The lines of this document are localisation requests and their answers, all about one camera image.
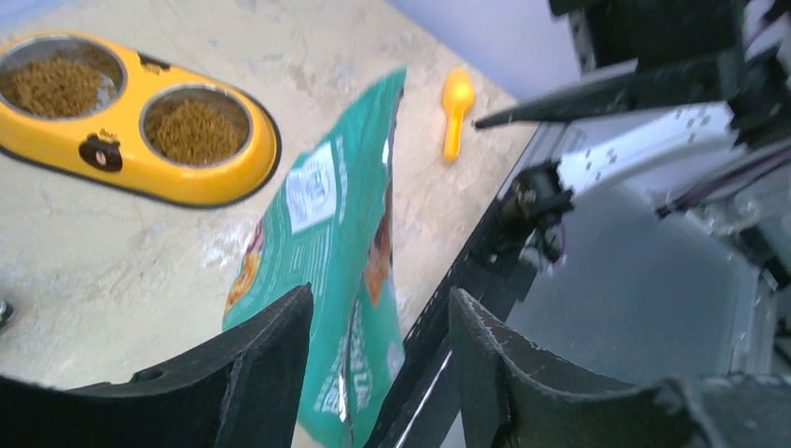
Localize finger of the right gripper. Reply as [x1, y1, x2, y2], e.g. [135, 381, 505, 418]
[473, 52, 742, 130]

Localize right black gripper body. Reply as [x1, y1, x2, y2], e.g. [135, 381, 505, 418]
[549, 1, 790, 124]

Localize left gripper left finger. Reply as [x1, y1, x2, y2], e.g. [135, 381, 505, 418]
[1, 285, 313, 447]

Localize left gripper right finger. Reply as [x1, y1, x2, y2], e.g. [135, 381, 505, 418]
[449, 288, 790, 447]

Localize green dog food bag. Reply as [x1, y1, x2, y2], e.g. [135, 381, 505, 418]
[222, 69, 407, 447]

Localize yellow plastic scoop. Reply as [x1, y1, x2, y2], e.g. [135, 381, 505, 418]
[441, 67, 477, 162]

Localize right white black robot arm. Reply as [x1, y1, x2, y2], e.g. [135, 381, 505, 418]
[474, 1, 790, 270]

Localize yellow double pet bowl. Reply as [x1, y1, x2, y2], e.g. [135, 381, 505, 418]
[1, 32, 282, 208]

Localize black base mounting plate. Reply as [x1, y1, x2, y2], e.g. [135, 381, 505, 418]
[364, 185, 545, 448]

